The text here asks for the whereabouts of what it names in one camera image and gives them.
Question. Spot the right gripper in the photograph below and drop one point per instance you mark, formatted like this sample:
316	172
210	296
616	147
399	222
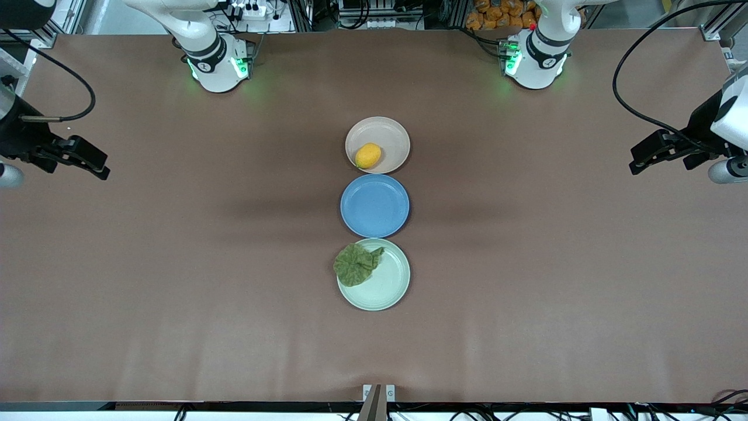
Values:
17	138

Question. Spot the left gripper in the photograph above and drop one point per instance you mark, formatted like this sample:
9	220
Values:
699	129

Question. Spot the yellow lemon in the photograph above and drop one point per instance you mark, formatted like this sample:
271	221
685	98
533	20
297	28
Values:
368	155

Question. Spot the green lettuce leaf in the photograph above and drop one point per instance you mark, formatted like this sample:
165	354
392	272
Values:
353	266

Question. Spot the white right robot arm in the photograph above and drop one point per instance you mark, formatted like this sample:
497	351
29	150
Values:
204	52

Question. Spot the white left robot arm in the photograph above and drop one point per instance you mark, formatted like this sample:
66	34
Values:
543	58

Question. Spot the white power strip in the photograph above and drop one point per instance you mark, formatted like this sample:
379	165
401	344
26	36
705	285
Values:
248	10

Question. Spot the dark equipment rack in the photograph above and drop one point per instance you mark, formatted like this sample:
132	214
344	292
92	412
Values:
301	14

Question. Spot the beige round plate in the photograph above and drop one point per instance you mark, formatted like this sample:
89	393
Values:
388	137

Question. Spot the blue round plate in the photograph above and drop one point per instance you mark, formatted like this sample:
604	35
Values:
374	206

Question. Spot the pale green round plate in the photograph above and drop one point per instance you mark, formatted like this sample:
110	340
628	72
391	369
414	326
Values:
388	286

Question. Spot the metal table edge bracket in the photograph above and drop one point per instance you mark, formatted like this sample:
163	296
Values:
378	393

